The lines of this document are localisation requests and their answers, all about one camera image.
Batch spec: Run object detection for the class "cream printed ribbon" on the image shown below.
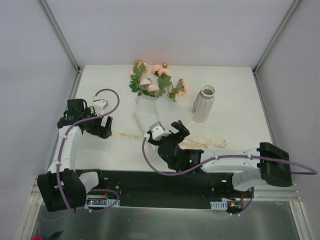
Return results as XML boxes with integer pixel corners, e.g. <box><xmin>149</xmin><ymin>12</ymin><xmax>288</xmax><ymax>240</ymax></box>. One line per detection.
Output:
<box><xmin>112</xmin><ymin>131</ymin><xmax>228</xmax><ymax>150</ymax></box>

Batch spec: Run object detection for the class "pink flower bouquet white wrap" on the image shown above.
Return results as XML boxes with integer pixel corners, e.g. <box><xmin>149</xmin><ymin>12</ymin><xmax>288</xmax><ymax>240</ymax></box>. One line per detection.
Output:
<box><xmin>129</xmin><ymin>60</ymin><xmax>192</xmax><ymax>136</ymax></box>

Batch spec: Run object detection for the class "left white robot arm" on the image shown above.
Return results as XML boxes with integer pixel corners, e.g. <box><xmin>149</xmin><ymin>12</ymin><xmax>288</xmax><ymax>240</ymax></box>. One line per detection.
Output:
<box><xmin>37</xmin><ymin>97</ymin><xmax>113</xmax><ymax>212</ymax></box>

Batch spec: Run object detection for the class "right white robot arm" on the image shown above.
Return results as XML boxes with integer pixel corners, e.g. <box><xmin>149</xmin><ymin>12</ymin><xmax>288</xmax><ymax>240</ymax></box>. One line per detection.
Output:
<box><xmin>146</xmin><ymin>120</ymin><xmax>293</xmax><ymax>198</ymax></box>

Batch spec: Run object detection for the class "white ribbed ceramic vase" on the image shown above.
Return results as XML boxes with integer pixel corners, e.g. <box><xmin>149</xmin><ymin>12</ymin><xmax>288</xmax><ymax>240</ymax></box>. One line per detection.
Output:
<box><xmin>192</xmin><ymin>85</ymin><xmax>216</xmax><ymax>123</ymax></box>

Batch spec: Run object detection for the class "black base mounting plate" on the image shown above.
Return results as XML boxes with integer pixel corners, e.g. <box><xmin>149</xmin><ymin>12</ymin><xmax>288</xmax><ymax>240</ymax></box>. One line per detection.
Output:
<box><xmin>86</xmin><ymin>170</ymin><xmax>253</xmax><ymax>209</ymax></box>

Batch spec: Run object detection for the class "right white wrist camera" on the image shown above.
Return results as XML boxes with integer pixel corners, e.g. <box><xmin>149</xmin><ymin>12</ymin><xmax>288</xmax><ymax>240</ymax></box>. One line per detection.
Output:
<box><xmin>147</xmin><ymin>121</ymin><xmax>170</xmax><ymax>141</ymax></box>

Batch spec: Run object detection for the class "right white cable duct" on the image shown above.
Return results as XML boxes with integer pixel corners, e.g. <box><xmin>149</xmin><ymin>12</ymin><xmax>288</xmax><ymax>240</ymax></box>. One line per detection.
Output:
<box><xmin>209</xmin><ymin>200</ymin><xmax>244</xmax><ymax>211</ymax></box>

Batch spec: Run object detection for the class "white cable duct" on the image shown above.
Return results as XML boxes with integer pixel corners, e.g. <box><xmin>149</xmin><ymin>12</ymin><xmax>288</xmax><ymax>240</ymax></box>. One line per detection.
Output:
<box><xmin>85</xmin><ymin>197</ymin><xmax>120</xmax><ymax>208</ymax></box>
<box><xmin>209</xmin><ymin>200</ymin><xmax>244</xmax><ymax>211</ymax></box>

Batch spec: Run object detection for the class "left white cable duct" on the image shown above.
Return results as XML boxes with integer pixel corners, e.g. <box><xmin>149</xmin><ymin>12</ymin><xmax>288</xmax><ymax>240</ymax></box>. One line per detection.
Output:
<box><xmin>85</xmin><ymin>197</ymin><xmax>120</xmax><ymax>208</ymax></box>

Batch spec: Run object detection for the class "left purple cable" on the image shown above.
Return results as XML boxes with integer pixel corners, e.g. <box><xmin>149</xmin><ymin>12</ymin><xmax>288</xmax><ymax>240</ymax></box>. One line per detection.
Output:
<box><xmin>39</xmin><ymin>87</ymin><xmax>120</xmax><ymax>221</ymax></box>

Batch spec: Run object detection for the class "purple cable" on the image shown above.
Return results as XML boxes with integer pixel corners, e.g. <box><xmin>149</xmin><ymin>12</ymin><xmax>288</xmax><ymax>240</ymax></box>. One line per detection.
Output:
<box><xmin>141</xmin><ymin>136</ymin><xmax>318</xmax><ymax>220</ymax></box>
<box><xmin>39</xmin><ymin>87</ymin><xmax>120</xmax><ymax>221</ymax></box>

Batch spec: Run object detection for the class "left aluminium frame post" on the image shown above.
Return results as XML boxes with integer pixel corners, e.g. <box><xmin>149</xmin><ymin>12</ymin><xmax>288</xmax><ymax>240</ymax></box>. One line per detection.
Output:
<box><xmin>37</xmin><ymin>0</ymin><xmax>81</xmax><ymax>73</ymax></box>

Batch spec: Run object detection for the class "aluminium frame post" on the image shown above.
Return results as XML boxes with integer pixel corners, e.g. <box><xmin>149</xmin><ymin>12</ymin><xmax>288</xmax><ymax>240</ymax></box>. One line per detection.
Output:
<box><xmin>37</xmin><ymin>0</ymin><xmax>81</xmax><ymax>73</ymax></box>
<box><xmin>252</xmin><ymin>0</ymin><xmax>303</xmax><ymax>76</ymax></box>

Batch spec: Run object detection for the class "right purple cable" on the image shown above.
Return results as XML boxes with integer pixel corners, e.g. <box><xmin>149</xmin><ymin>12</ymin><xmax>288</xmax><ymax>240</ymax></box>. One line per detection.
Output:
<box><xmin>141</xmin><ymin>136</ymin><xmax>318</xmax><ymax>220</ymax></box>

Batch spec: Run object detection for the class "right aluminium frame post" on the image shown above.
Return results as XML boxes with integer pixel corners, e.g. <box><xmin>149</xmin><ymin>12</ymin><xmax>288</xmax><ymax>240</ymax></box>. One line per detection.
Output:
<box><xmin>252</xmin><ymin>0</ymin><xmax>303</xmax><ymax>76</ymax></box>

